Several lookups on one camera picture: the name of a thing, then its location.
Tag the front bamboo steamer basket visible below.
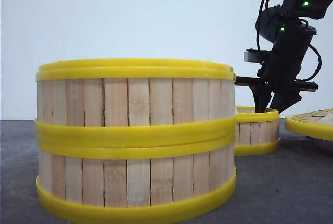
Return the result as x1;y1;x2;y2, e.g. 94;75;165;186
36;143;236;223

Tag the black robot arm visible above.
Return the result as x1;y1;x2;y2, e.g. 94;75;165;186
235;0;332;113

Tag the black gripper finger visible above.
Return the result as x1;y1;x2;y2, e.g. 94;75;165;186
270;92;302;112
251;84;272;113

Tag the white plate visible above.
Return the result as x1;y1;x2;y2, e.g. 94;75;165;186
307;136;332;148

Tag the yellow rimmed steamer lid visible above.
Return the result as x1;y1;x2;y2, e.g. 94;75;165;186
285;108;332;141

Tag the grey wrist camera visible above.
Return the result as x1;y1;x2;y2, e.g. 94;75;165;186
244;48;270;64

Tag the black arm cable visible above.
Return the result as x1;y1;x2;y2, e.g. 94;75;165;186
256;0;322;82

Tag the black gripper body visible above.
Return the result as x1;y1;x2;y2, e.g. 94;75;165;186
235;23;317;93

